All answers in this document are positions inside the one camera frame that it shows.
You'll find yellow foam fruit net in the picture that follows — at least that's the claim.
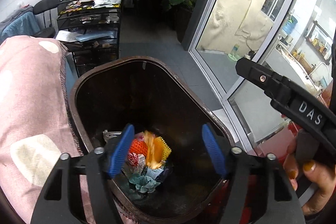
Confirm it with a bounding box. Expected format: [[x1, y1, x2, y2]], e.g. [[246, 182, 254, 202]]
[[144, 131, 171, 169]]

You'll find dark brown trash bin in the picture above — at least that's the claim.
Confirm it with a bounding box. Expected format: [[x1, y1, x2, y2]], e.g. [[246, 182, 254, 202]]
[[69, 57, 234, 223]]

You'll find person's right hand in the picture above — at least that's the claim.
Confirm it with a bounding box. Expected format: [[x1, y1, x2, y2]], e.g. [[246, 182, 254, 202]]
[[283, 139, 335, 217]]

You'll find teal crumpled paper wrapper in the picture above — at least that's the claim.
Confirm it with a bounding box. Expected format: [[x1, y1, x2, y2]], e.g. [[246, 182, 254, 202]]
[[129, 173, 161, 194]]

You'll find blue water jug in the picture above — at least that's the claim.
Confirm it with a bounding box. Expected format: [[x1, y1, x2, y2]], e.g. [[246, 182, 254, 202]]
[[282, 15, 298, 35]]

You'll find red foam fruit net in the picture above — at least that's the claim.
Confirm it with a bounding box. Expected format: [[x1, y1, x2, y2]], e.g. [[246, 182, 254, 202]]
[[129, 139, 147, 156]]

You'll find massage bed with blue sheets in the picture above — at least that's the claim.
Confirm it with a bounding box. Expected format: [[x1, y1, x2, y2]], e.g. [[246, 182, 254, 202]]
[[1, 5, 41, 43]]

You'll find black wire storage cart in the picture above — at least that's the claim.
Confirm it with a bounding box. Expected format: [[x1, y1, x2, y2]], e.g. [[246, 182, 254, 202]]
[[57, 0, 124, 76]]

